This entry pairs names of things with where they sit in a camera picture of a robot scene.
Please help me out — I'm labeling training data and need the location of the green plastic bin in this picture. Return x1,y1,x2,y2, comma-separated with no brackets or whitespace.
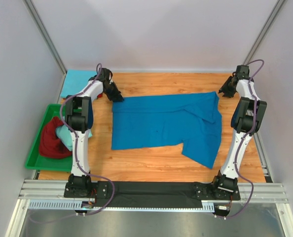
25,104,73,172

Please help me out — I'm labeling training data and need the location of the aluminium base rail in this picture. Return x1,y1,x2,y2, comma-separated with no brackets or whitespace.
18,179,289,203

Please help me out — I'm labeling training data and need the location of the left aluminium frame post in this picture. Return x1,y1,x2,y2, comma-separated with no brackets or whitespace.
23,0,67,75

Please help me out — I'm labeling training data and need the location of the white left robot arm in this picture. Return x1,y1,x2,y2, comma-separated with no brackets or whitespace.
60,63,124,198

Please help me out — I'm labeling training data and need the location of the folded light blue t shirt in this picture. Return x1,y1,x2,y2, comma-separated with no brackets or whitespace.
60,70,97,98

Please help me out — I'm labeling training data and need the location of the grey slotted cable duct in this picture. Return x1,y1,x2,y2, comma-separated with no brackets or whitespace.
28,199,229,213

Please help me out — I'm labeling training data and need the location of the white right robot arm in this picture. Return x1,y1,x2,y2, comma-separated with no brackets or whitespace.
211,64,267,200

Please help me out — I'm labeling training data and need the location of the mint green t shirt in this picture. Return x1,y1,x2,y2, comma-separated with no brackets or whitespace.
55,125,92,151

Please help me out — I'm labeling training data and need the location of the aluminium frame post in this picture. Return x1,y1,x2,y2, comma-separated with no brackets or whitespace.
23,0,67,75
243,0,287,64

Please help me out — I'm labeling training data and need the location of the dark red t shirt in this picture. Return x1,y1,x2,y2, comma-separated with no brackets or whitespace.
38,117,72,159

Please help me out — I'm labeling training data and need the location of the right aluminium frame post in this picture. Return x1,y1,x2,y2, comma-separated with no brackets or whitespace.
243,0,287,64

